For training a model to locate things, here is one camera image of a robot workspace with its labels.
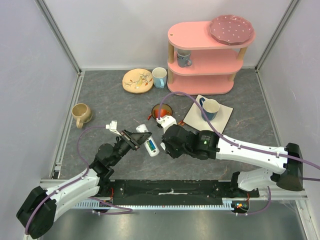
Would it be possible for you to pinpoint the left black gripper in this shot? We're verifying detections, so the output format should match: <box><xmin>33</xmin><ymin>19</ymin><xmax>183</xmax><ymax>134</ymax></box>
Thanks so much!
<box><xmin>110</xmin><ymin>128</ymin><xmax>152</xmax><ymax>166</ymax></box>

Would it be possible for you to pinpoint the white remote control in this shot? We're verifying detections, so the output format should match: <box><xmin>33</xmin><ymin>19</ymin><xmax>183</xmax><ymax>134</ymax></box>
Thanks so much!
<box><xmin>136</xmin><ymin>124</ymin><xmax>160</xmax><ymax>157</ymax></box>

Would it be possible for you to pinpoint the blue battery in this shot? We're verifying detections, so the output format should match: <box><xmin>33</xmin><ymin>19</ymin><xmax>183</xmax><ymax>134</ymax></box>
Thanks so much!
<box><xmin>147</xmin><ymin>140</ymin><xmax>156</xmax><ymax>151</ymax></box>

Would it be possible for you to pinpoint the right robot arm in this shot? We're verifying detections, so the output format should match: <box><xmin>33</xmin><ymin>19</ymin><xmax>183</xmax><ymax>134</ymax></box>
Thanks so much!
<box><xmin>161</xmin><ymin>124</ymin><xmax>303</xmax><ymax>197</ymax></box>

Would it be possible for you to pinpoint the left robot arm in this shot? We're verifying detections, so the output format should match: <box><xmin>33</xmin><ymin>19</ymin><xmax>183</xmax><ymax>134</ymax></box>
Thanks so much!
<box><xmin>16</xmin><ymin>130</ymin><xmax>152</xmax><ymax>239</ymax></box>

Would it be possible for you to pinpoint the orange cup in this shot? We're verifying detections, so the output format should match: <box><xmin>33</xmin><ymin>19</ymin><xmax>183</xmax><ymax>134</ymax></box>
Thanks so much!
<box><xmin>153</xmin><ymin>109</ymin><xmax>171</xmax><ymax>119</ymax></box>

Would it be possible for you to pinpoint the dark blue mug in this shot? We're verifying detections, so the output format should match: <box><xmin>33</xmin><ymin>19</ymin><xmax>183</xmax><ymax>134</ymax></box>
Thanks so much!
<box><xmin>199</xmin><ymin>97</ymin><xmax>220</xmax><ymax>121</ymax></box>

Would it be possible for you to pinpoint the yellow floral plate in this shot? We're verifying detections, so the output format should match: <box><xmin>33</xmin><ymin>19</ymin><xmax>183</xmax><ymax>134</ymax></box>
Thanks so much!
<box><xmin>122</xmin><ymin>68</ymin><xmax>154</xmax><ymax>94</ymax></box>

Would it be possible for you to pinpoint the beige ceramic mug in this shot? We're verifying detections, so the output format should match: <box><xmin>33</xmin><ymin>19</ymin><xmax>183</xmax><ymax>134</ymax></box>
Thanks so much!
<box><xmin>71</xmin><ymin>103</ymin><xmax>93</xmax><ymax>129</ymax></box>

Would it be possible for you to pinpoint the light blue mug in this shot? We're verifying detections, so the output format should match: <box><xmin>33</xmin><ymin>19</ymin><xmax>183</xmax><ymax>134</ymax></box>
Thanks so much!
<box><xmin>152</xmin><ymin>67</ymin><xmax>167</xmax><ymax>89</ymax></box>

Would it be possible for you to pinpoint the pink three-tier shelf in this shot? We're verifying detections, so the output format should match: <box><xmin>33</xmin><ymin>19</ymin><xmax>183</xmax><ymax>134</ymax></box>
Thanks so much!
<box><xmin>167</xmin><ymin>21</ymin><xmax>256</xmax><ymax>95</ymax></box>

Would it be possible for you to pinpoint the grey mug on shelf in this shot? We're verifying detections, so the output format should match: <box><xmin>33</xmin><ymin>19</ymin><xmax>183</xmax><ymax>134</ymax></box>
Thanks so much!
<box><xmin>176</xmin><ymin>49</ymin><xmax>192</xmax><ymax>68</ymax></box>

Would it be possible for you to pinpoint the pink polka dot plate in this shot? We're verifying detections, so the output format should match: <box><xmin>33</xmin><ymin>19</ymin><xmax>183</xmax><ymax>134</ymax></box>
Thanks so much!
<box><xmin>209</xmin><ymin>14</ymin><xmax>255</xmax><ymax>46</ymax></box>

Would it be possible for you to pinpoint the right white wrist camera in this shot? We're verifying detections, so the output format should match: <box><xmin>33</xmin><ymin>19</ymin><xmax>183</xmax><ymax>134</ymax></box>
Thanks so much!
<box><xmin>156</xmin><ymin>115</ymin><xmax>177</xmax><ymax>133</ymax></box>

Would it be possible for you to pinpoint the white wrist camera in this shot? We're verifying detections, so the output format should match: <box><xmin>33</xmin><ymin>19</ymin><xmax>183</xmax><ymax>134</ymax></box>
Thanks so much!
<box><xmin>105</xmin><ymin>120</ymin><xmax>121</xmax><ymax>136</ymax></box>
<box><xmin>156</xmin><ymin>115</ymin><xmax>177</xmax><ymax>133</ymax></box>

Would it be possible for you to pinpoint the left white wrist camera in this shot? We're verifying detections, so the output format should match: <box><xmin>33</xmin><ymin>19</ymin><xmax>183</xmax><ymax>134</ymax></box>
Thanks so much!
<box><xmin>105</xmin><ymin>120</ymin><xmax>121</xmax><ymax>136</ymax></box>

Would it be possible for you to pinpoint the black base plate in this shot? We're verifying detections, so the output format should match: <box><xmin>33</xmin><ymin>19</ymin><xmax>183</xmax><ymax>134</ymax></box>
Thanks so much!
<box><xmin>81</xmin><ymin>178</ymin><xmax>261</xmax><ymax>206</ymax></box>

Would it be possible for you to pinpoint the white cable duct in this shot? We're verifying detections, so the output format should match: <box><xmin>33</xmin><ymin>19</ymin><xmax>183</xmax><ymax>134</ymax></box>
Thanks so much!
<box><xmin>72</xmin><ymin>199</ymin><xmax>249</xmax><ymax>212</ymax></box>

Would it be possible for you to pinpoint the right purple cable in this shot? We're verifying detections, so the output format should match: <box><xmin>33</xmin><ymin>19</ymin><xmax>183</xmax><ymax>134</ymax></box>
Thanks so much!
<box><xmin>157</xmin><ymin>91</ymin><xmax>320</xmax><ymax>216</ymax></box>

